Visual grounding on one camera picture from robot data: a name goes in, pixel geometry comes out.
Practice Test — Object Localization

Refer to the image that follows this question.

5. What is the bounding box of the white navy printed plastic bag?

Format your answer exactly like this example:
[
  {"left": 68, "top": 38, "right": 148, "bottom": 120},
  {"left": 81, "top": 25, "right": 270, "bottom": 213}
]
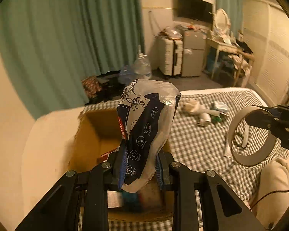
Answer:
[{"left": 117, "top": 79, "right": 181, "bottom": 193}]

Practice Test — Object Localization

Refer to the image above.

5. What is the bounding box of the checkered bed sheet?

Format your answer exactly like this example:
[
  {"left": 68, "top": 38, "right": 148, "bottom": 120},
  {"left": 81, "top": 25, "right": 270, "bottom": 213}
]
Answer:
[{"left": 78, "top": 88, "right": 289, "bottom": 231}]

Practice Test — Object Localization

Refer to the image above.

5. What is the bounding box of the beige trouser leg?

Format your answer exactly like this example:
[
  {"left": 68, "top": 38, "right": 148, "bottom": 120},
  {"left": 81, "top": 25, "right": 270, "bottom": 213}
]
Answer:
[{"left": 250, "top": 157, "right": 289, "bottom": 229}]

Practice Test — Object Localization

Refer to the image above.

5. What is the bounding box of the pale blue tissue pack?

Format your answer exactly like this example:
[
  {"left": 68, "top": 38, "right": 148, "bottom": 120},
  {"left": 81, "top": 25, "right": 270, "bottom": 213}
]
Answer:
[{"left": 212, "top": 101, "right": 229, "bottom": 115}]

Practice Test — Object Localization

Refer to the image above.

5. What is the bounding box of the green snack packet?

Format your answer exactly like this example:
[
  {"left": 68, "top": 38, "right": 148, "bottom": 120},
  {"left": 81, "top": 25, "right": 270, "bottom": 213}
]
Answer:
[{"left": 210, "top": 115, "right": 223, "bottom": 124}]

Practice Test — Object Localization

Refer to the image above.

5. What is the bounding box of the brown cardboard box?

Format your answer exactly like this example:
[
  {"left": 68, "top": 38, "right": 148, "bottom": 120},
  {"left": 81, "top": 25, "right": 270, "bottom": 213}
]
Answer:
[{"left": 68, "top": 109, "right": 174, "bottom": 222}]

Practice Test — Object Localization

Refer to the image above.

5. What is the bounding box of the white cylinder bottle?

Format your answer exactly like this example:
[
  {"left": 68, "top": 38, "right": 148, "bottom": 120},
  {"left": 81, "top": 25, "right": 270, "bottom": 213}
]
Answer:
[{"left": 197, "top": 113, "right": 211, "bottom": 127}]

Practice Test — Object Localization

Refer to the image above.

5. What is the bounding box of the cluttered wooden desk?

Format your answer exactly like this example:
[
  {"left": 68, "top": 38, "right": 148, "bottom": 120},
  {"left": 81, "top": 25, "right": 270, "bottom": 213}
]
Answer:
[{"left": 203, "top": 30, "right": 255, "bottom": 87}]

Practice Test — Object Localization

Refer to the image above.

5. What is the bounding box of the cream plush toy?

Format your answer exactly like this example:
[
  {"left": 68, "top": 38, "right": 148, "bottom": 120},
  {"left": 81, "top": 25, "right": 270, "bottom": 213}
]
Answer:
[{"left": 183, "top": 100, "right": 202, "bottom": 115}]

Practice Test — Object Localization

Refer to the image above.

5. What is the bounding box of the white oval mirror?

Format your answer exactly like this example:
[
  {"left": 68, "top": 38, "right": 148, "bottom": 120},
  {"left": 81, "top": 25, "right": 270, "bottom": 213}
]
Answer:
[{"left": 213, "top": 8, "right": 231, "bottom": 35}]

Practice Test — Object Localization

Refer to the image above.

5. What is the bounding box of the patterned dark bag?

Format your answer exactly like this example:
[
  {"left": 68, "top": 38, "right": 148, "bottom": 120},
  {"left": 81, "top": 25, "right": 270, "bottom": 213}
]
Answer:
[{"left": 81, "top": 76, "right": 102, "bottom": 99}]

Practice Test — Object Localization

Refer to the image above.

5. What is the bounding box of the small grey fridge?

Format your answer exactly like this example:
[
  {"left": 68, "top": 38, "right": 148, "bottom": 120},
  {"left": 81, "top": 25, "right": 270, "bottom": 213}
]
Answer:
[{"left": 181, "top": 30, "right": 206, "bottom": 77}]

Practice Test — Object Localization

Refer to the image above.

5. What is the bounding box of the cream ribbed suitcase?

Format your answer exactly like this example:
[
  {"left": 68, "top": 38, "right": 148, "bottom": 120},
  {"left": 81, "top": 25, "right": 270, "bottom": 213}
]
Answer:
[{"left": 157, "top": 38, "right": 183, "bottom": 76}]

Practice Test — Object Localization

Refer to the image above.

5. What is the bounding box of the green curtain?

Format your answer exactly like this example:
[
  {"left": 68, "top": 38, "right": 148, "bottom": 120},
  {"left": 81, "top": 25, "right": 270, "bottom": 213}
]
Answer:
[
  {"left": 0, "top": 0, "right": 144, "bottom": 118},
  {"left": 216, "top": 0, "right": 243, "bottom": 38}
]

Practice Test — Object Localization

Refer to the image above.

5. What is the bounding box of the large clear water bottle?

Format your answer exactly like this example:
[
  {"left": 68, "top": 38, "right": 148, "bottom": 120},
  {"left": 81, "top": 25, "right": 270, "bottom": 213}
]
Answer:
[{"left": 132, "top": 45, "right": 152, "bottom": 79}]

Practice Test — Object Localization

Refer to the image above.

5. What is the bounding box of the black cable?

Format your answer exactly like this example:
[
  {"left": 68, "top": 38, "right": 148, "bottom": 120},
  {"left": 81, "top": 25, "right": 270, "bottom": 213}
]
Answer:
[{"left": 249, "top": 189, "right": 289, "bottom": 210}]

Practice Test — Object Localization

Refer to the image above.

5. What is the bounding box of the black wall television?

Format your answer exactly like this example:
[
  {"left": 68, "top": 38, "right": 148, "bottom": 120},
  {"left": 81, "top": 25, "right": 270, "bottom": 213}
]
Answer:
[{"left": 177, "top": 0, "right": 213, "bottom": 23}]

